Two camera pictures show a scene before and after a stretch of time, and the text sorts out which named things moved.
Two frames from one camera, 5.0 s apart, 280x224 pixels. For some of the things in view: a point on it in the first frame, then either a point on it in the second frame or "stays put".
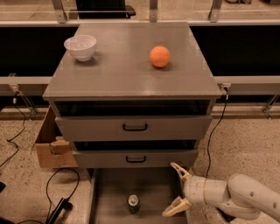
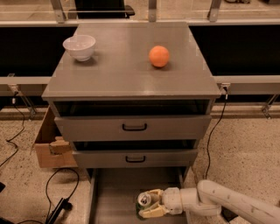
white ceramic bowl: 80,46 stays put
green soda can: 133,204 to 143,200
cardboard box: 53,150 stays put
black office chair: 101,5 stays put
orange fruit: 159,56 stays put
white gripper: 194,189 to 171,199
